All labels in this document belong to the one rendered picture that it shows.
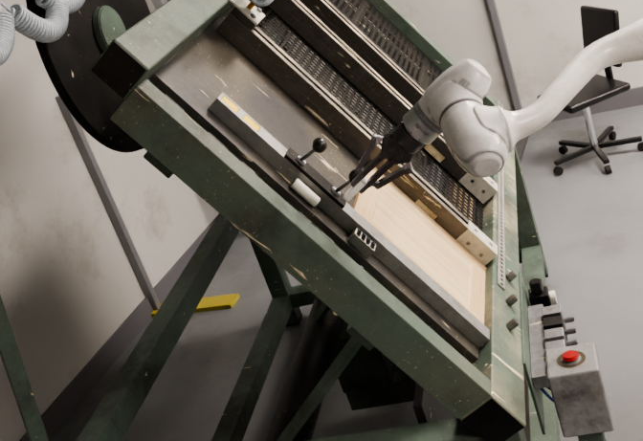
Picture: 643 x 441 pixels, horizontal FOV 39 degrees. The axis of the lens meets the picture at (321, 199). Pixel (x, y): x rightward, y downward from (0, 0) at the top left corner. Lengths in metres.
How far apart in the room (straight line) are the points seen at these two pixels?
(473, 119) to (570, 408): 0.77
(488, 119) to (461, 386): 0.69
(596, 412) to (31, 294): 3.19
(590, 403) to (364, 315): 0.57
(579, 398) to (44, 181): 3.37
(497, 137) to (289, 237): 0.53
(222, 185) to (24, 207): 2.83
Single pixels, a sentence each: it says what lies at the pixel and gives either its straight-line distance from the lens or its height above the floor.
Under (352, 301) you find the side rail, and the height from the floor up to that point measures 1.23.
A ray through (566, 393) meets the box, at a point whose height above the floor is 0.88.
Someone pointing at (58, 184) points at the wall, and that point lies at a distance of 5.04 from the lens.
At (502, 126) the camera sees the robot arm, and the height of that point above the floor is 1.57.
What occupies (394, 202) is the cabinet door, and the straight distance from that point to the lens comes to 2.64.
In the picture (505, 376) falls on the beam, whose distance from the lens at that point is 2.38.
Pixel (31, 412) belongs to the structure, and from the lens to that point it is 2.68.
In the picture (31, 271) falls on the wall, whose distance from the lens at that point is 4.80.
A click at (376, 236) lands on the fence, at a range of 2.34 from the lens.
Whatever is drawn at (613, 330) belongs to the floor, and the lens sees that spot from 4.03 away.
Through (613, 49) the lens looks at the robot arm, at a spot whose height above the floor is 1.60.
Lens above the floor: 2.22
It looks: 21 degrees down
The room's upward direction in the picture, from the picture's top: 19 degrees counter-clockwise
